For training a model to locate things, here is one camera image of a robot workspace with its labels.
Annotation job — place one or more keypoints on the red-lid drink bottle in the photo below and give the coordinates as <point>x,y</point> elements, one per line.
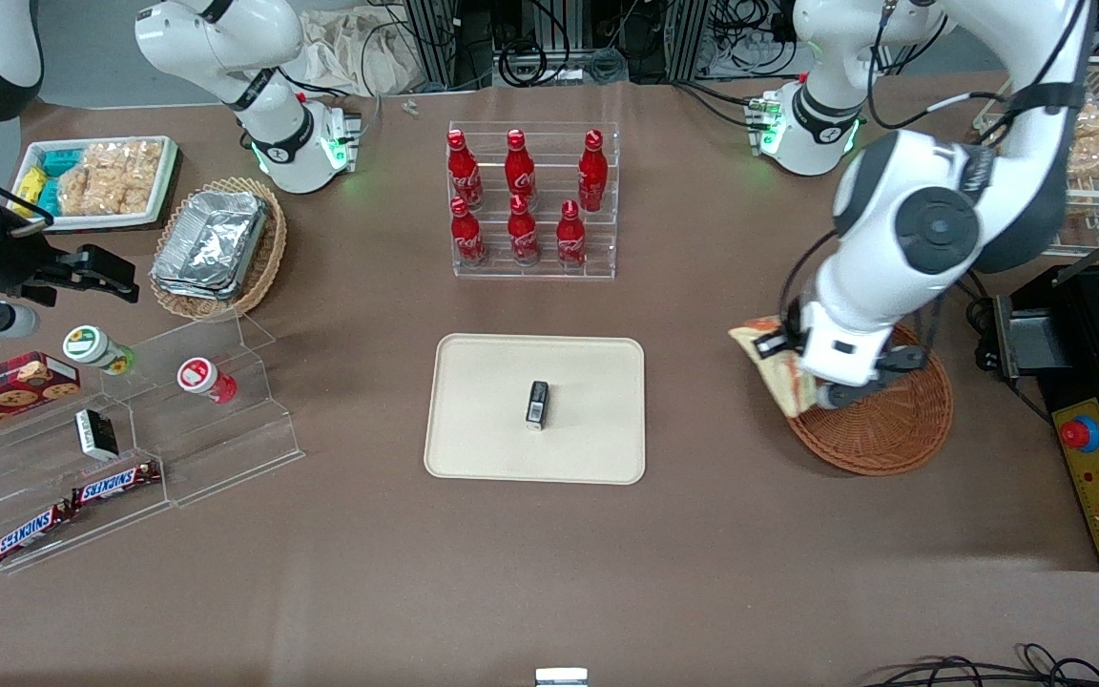
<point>201,377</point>

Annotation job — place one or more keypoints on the small black snack packet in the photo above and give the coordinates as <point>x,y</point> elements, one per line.
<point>537,405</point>

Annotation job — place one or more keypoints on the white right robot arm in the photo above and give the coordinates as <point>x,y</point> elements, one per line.
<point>216,38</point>

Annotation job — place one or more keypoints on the clear acrylic bottle rack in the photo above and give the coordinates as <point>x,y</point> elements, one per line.
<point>597,243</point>

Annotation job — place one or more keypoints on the small black white box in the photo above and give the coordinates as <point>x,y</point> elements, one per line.
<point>96,434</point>

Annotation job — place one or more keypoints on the yellow snack packet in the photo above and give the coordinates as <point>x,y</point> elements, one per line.
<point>30,184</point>

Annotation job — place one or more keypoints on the Snickers chocolate bar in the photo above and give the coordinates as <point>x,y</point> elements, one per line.
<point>30,532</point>
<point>115,484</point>

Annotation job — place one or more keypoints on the teal snack packet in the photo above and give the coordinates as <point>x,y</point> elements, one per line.
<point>60,161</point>
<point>50,198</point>

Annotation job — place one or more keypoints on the aluminium foil tray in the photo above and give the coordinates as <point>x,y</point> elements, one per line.
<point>211,243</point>

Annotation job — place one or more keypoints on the green-lid drink bottle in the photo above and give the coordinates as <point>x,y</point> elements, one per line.
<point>92,346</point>

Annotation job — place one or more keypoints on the white device edge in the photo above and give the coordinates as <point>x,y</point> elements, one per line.
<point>561,678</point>

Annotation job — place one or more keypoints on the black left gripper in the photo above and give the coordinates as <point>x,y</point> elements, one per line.
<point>791,326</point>

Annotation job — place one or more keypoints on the red cola bottle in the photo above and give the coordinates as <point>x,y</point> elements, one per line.
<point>523,237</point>
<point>519,172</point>
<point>592,176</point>
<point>570,240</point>
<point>466,239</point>
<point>464,172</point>

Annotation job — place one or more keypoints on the triangular sandwich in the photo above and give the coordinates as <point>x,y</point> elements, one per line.
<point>783,386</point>

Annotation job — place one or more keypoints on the white rectangular snack tray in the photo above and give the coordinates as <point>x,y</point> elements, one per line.
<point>163,196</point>

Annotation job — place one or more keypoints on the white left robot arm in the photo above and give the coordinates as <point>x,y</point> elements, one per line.
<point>931,224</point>

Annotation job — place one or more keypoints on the beige cloth bag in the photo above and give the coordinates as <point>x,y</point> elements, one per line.
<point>359,57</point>

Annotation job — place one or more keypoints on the grey metal box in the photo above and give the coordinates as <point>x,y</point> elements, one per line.
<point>1031,339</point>

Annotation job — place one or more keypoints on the red cookie box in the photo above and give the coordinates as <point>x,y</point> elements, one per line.
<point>6,391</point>

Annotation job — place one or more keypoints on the bag of rice crackers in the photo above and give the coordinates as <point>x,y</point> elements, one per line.
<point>111,176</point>

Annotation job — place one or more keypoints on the oval light wicker basket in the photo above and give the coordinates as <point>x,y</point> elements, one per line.
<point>268,258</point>

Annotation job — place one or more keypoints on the beige plastic tray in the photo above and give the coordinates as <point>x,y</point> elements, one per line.
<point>483,420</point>

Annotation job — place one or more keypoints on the black appliance frame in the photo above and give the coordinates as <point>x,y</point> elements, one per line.
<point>1088,343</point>

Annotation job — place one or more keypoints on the bag of fried snacks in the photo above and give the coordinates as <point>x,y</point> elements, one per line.
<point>1095,138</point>

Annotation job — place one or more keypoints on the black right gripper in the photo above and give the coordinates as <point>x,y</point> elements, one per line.
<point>8,264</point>

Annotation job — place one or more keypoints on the clear acrylic step shelf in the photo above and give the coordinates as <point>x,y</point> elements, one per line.
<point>216,448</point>

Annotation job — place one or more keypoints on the round brown wicker basket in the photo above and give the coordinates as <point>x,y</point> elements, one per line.
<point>893,429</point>

